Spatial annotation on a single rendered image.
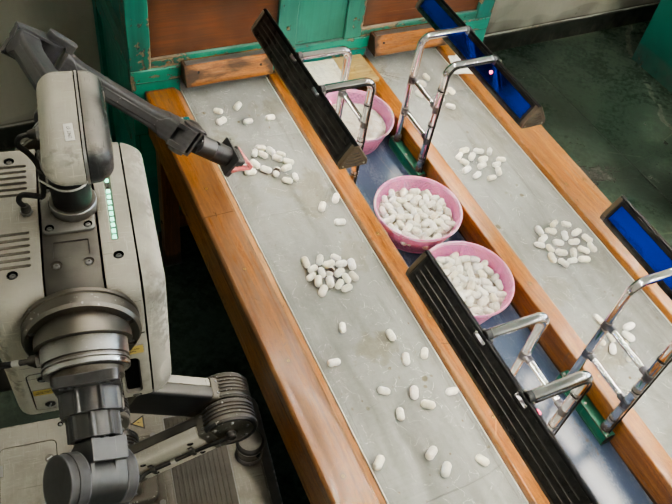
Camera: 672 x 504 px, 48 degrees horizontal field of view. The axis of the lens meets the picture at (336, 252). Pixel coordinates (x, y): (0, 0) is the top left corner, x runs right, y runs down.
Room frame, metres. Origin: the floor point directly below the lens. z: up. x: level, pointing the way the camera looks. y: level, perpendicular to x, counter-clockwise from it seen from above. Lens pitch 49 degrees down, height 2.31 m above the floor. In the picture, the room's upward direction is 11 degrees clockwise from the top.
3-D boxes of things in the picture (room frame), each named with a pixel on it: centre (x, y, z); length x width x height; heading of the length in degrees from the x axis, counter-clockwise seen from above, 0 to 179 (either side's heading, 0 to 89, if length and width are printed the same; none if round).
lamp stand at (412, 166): (1.93, -0.23, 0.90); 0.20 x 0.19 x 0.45; 33
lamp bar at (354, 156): (1.67, 0.17, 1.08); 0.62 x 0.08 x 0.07; 33
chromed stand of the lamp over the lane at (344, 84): (1.71, 0.10, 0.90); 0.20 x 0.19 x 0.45; 33
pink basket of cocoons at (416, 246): (1.60, -0.21, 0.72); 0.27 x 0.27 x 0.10
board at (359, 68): (2.15, 0.15, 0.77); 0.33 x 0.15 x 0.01; 123
